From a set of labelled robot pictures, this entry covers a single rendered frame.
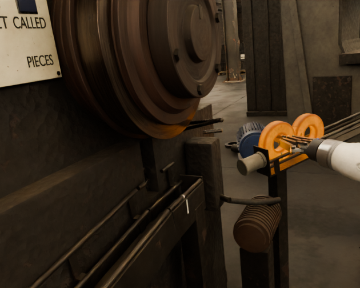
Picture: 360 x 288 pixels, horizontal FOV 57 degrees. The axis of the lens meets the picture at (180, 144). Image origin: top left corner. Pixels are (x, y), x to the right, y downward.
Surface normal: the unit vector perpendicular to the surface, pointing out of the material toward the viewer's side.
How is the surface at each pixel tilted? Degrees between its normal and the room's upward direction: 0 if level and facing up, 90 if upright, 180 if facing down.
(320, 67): 90
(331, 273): 0
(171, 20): 90
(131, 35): 89
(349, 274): 0
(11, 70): 90
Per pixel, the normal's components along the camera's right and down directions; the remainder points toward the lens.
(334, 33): -0.66, 0.28
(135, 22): -0.02, 0.13
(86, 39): -0.46, 0.24
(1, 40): 0.88, 0.04
